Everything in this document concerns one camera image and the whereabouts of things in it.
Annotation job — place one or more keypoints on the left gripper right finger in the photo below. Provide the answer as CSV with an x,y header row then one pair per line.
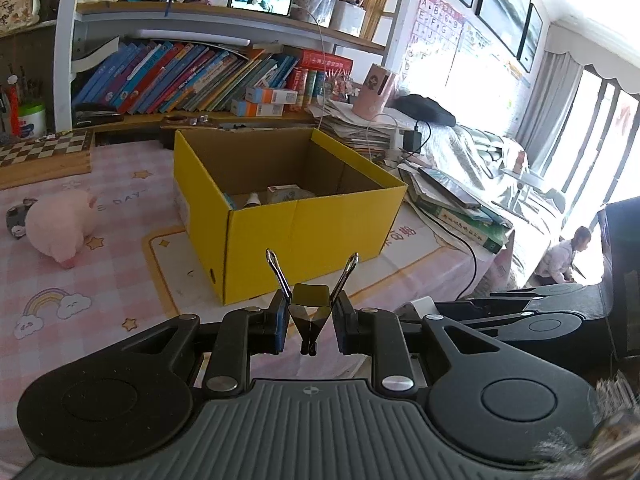
x,y
377,334

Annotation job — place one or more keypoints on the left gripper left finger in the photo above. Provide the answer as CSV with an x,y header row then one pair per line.
x,y
242,334

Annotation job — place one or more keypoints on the black binder clip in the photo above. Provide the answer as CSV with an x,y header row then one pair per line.
x,y
310,305

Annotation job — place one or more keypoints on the white spray bottle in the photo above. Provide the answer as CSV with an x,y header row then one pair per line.
x,y
252,201

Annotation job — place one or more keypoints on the white charger cube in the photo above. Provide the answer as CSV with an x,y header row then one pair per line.
x,y
286,193

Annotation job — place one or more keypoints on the pink plush pig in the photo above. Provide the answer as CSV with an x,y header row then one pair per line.
x,y
58,225

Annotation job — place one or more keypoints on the grey toy truck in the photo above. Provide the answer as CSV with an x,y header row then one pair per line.
x,y
16,218

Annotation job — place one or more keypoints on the blue cloth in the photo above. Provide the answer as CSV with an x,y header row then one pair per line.
x,y
229,200

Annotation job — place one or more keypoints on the yellow cardboard box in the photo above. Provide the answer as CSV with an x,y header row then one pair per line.
x,y
354,207

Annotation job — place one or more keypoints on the black power adapter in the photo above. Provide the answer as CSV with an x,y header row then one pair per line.
x,y
412,141

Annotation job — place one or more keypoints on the dark wooden small box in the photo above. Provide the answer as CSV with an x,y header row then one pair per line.
x,y
170,124

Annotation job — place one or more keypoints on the pink cup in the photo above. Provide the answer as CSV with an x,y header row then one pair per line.
x,y
374,93

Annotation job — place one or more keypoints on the black cap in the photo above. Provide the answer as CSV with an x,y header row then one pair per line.
x,y
424,110

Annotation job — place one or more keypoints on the orange white medicine box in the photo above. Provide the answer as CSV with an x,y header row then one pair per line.
x,y
261,95

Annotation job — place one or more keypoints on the black stapler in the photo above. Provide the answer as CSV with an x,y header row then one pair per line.
x,y
86,115

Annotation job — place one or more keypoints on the wooden chess board box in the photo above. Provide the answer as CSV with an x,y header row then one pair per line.
x,y
47,158

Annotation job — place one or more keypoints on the white green jar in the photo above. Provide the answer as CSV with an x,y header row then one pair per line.
x,y
32,119

